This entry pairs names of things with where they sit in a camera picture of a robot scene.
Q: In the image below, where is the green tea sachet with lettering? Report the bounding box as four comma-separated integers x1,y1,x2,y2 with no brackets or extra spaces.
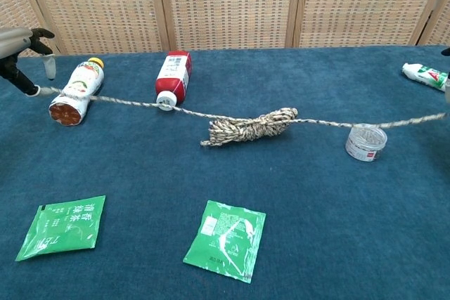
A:
15,195,107,263

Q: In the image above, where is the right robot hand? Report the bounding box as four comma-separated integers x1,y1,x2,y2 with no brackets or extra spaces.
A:
440,46,450,104

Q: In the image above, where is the braided beige rope bundle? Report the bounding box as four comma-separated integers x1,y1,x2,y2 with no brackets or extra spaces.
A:
34,85,448,148

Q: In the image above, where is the tea bottle with yellow cap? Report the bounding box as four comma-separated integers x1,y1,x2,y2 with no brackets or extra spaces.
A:
48,57,105,127

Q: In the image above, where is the blue carpet table cover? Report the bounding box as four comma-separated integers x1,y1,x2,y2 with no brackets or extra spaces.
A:
0,44,450,300

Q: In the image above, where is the woven folding screen panel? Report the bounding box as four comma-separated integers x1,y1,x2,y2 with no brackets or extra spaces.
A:
156,0,305,52
417,0,450,46
19,0,172,56
0,0,63,59
292,0,450,48

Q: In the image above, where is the crumpled green sachet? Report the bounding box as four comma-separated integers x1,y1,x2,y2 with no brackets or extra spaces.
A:
182,200,266,285

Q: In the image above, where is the red bottle with white cap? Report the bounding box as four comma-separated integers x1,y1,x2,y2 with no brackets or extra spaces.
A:
155,50,193,112

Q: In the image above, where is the white and green tube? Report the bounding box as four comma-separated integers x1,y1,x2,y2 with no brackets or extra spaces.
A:
401,62,450,93

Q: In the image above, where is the clear round plastic container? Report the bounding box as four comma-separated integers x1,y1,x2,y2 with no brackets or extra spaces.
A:
345,123,388,163

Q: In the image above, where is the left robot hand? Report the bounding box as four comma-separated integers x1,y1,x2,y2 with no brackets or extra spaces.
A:
0,27,58,98

